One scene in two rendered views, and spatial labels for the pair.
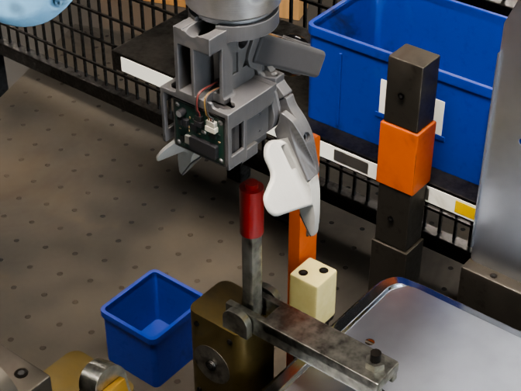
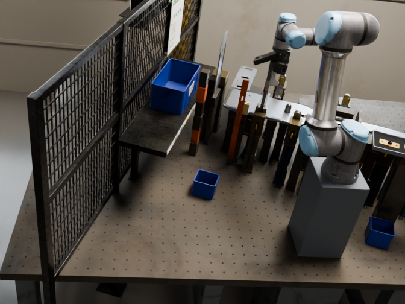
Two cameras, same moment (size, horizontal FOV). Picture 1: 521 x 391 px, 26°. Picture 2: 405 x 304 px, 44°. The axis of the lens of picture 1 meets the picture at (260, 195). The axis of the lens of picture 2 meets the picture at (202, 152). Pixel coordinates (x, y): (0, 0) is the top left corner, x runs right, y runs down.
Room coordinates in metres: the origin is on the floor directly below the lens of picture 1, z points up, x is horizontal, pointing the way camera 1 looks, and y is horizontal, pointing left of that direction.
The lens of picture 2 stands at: (2.06, 1.79, 2.30)
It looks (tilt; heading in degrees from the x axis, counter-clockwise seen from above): 36 degrees down; 242
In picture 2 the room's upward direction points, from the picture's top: 9 degrees clockwise
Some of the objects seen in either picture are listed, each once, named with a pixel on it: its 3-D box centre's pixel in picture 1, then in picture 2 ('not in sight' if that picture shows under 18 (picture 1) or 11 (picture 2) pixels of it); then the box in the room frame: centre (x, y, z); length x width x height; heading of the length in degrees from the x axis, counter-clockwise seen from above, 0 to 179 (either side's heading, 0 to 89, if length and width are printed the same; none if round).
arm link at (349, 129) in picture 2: not in sight; (349, 139); (0.77, 0.58, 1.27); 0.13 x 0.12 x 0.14; 169
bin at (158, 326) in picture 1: (155, 327); (205, 184); (1.12, 0.14, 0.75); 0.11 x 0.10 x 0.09; 142
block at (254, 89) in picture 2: not in sight; (251, 110); (0.65, -0.31, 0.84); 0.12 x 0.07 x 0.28; 52
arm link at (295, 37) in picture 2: not in sight; (297, 37); (0.79, 0.12, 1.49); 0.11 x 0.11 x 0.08; 79
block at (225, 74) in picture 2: not in sight; (216, 101); (0.86, -0.37, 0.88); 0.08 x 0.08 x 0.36; 52
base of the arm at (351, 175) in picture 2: not in sight; (342, 163); (0.76, 0.58, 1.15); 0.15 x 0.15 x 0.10
